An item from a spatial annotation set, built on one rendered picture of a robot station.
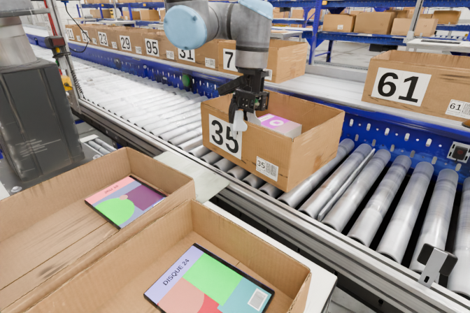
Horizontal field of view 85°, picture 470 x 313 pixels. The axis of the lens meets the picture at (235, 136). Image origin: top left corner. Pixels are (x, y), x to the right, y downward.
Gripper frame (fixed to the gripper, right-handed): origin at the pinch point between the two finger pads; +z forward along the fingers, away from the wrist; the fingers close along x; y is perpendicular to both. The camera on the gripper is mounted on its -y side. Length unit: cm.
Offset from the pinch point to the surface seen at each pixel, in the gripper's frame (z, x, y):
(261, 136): -2.3, -2.1, 9.7
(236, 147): 5.1, -0.7, 0.0
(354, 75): -13, 81, 6
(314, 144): -0.5, 8.6, 21.0
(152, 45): -16, 48, -124
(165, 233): 9.6, -35.5, 11.6
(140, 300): 15.4, -44.5, 16.8
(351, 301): 82, 43, 40
